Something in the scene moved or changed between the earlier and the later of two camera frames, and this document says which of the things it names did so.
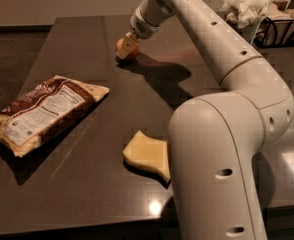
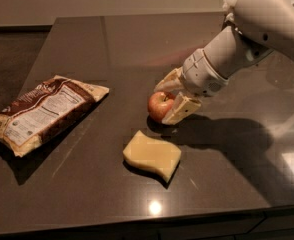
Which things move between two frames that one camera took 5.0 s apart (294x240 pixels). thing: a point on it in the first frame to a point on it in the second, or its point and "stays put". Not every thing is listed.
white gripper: (143, 29) to (201, 73)
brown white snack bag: (40, 111) stays put
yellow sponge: (148, 152) stays put
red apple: (133, 54) to (159, 104)
